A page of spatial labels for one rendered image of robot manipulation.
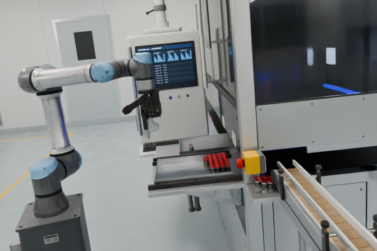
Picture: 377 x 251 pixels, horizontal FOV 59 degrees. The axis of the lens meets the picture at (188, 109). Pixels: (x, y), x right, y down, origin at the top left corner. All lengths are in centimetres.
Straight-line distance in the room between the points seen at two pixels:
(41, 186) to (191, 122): 115
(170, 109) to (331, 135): 121
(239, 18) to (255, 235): 89
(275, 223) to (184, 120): 110
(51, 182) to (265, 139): 93
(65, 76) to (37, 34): 596
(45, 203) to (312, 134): 116
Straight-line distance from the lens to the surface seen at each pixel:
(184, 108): 234
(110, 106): 707
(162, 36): 229
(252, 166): 130
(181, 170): 162
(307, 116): 141
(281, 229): 156
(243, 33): 130
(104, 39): 697
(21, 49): 748
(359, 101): 148
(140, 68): 137
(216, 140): 202
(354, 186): 159
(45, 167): 158
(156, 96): 140
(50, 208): 163
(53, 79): 144
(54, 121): 166
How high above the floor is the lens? 147
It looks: 11 degrees down
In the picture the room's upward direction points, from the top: 6 degrees counter-clockwise
